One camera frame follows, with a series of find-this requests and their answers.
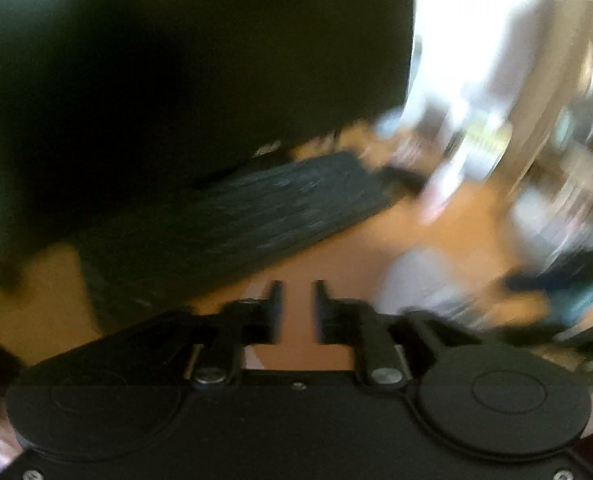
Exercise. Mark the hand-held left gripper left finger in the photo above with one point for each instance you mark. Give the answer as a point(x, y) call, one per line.
point(276, 312)

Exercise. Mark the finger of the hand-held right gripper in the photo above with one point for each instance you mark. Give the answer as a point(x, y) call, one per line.
point(536, 280)

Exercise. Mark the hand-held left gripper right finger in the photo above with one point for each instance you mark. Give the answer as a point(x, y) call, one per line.
point(320, 312)

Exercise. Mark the white blue sneaker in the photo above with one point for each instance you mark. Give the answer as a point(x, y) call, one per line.
point(551, 230)
point(416, 280)

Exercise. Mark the black keyboard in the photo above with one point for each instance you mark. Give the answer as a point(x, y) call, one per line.
point(236, 225)

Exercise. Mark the white pink plastic bottle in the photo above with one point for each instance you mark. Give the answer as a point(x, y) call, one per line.
point(439, 195)

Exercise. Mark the white blue medicine box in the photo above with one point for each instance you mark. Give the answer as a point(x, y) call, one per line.
point(484, 137)

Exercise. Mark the black computer mouse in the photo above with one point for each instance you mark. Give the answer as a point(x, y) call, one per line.
point(399, 179)

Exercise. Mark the black curved monitor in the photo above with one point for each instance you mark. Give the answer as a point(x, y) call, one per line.
point(176, 75)

